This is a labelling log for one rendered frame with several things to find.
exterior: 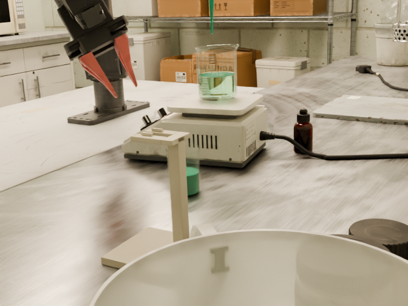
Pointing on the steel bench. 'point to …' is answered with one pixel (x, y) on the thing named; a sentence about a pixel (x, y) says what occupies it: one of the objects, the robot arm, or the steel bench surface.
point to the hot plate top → (185, 104)
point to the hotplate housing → (210, 137)
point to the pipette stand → (182, 229)
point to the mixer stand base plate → (365, 109)
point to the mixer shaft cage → (399, 30)
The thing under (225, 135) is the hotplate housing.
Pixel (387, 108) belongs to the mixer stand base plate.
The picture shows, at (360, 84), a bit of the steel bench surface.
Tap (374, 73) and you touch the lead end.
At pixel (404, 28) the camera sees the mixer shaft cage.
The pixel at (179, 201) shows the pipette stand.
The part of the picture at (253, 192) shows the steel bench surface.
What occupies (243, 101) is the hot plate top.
